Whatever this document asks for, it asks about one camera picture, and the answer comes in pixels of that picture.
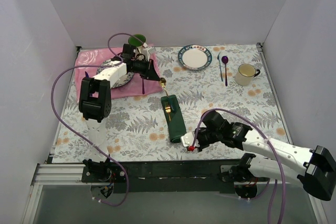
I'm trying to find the white plate blue lettered rim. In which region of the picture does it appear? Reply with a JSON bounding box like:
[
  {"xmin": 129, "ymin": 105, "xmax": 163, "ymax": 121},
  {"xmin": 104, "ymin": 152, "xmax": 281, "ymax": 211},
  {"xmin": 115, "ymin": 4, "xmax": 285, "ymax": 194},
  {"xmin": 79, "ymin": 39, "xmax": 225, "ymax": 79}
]
[{"xmin": 177, "ymin": 45, "xmax": 213, "ymax": 71}]

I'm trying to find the cream enamel mug black handle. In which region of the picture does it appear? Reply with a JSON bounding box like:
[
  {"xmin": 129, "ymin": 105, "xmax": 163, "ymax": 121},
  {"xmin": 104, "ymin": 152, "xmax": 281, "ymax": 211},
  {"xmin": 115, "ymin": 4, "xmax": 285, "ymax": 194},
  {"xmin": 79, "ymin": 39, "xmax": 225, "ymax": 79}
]
[{"xmin": 235, "ymin": 63, "xmax": 260, "ymax": 86}]

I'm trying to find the dark green cloth napkin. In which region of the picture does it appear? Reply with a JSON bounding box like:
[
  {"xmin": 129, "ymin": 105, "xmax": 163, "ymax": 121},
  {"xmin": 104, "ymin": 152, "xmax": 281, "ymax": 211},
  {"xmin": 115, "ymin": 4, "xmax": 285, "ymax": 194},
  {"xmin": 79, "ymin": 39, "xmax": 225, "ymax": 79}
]
[{"xmin": 161, "ymin": 95, "xmax": 186, "ymax": 143}]

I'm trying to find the pink cloth placemat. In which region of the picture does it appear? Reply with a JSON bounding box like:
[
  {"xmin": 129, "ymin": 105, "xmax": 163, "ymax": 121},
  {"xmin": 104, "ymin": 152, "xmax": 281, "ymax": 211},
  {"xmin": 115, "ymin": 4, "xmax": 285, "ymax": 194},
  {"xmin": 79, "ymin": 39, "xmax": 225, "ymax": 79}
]
[{"xmin": 75, "ymin": 48, "xmax": 163, "ymax": 99}]

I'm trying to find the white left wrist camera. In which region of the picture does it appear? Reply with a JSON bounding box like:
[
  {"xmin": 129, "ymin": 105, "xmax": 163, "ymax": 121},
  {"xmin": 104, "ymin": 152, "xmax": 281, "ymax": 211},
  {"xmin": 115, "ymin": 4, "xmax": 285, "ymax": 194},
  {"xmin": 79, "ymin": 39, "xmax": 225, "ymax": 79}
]
[{"xmin": 141, "ymin": 43, "xmax": 156, "ymax": 60}]

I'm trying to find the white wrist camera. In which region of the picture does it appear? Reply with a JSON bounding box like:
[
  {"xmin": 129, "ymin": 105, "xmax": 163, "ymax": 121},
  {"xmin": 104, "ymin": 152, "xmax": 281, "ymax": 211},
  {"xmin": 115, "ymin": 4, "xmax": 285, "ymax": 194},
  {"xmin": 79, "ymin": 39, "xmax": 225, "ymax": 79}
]
[
  {"xmin": 180, "ymin": 132, "xmax": 200, "ymax": 152},
  {"xmin": 141, "ymin": 43, "xmax": 156, "ymax": 60}
]

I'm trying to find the floral patterned tablecloth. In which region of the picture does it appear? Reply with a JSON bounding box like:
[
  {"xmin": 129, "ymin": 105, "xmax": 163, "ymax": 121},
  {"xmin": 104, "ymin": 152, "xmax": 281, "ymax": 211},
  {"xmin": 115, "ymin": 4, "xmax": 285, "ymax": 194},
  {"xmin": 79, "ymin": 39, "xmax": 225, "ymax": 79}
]
[{"xmin": 106, "ymin": 45, "xmax": 288, "ymax": 162}]

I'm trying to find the purple metallic spoon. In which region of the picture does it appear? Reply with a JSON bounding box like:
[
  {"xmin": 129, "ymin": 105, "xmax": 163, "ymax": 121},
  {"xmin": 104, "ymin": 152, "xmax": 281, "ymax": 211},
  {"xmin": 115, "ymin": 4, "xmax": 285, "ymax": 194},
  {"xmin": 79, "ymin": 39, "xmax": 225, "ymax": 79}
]
[{"xmin": 222, "ymin": 56, "xmax": 228, "ymax": 87}]

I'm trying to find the purple metallic fork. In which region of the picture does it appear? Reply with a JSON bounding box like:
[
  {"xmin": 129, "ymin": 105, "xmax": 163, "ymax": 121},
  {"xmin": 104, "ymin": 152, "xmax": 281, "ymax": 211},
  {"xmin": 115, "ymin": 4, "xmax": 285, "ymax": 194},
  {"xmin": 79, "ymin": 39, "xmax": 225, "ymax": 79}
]
[{"xmin": 142, "ymin": 79, "xmax": 145, "ymax": 94}]

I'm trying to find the gold spoon teal handle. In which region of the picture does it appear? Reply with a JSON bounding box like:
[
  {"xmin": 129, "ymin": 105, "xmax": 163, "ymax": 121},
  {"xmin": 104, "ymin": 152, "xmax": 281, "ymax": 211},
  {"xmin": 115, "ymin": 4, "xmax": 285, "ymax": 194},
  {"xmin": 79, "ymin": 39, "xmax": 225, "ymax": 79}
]
[{"xmin": 160, "ymin": 77, "xmax": 175, "ymax": 112}]

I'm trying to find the green interior ceramic mug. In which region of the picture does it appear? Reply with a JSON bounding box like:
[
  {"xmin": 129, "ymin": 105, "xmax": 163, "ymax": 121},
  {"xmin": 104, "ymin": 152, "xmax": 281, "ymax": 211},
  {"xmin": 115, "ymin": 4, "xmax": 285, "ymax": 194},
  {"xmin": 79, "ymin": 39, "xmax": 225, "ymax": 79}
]
[{"xmin": 128, "ymin": 34, "xmax": 146, "ymax": 48}]

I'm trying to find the silver aluminium frame rail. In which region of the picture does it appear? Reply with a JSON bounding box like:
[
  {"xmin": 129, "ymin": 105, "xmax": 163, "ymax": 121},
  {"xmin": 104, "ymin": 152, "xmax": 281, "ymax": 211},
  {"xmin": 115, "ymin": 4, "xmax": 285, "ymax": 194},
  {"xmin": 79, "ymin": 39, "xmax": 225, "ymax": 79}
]
[{"xmin": 31, "ymin": 164, "xmax": 88, "ymax": 186}]

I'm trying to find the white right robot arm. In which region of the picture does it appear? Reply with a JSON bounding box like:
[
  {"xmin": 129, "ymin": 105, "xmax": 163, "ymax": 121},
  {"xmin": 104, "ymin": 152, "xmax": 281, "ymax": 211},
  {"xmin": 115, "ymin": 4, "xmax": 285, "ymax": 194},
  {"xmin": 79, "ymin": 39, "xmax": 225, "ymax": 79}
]
[{"xmin": 193, "ymin": 110, "xmax": 335, "ymax": 201}]

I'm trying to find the blue metallic teaspoon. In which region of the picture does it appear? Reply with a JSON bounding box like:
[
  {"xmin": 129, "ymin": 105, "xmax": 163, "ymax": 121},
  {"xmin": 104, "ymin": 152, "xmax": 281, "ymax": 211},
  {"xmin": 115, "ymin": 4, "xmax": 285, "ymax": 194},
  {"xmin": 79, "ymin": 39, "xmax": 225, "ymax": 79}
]
[{"xmin": 217, "ymin": 52, "xmax": 223, "ymax": 82}]

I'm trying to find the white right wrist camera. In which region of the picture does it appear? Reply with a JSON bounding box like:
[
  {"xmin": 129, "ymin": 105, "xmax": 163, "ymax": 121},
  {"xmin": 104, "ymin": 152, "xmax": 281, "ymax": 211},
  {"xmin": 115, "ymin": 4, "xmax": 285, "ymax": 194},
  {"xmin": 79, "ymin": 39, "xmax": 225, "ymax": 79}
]
[{"xmin": 180, "ymin": 132, "xmax": 200, "ymax": 152}]

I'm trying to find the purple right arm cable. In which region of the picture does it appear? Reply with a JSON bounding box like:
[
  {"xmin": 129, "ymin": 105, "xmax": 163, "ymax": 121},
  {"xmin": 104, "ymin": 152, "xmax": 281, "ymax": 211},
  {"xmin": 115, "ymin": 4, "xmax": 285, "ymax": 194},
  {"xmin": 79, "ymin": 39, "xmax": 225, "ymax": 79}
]
[{"xmin": 193, "ymin": 108, "xmax": 287, "ymax": 223}]

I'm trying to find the gold fork teal handle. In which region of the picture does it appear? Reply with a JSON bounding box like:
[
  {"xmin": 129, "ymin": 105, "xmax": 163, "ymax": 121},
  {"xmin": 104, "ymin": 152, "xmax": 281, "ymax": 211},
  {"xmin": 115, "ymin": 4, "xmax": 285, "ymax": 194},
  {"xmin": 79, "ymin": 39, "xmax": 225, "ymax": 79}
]
[{"xmin": 164, "ymin": 101, "xmax": 172, "ymax": 122}]

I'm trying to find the blue floral patterned plate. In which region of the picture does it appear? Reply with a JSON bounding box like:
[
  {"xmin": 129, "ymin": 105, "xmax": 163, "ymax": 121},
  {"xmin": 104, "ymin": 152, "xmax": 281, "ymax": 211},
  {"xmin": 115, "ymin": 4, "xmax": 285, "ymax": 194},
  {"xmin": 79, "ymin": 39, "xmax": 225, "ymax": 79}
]
[{"xmin": 101, "ymin": 59, "xmax": 134, "ymax": 89}]

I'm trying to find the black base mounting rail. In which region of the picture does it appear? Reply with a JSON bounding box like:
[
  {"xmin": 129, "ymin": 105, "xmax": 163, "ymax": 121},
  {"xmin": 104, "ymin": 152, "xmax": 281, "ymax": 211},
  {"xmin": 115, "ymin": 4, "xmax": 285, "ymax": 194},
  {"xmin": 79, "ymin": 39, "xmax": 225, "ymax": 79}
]
[{"xmin": 81, "ymin": 155, "xmax": 279, "ymax": 196}]

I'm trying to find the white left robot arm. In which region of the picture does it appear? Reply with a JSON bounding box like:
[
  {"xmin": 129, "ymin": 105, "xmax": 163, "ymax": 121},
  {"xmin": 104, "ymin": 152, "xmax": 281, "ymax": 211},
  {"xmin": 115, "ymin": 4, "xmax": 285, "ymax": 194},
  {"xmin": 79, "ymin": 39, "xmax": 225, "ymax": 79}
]
[{"xmin": 79, "ymin": 44, "xmax": 160, "ymax": 182}]

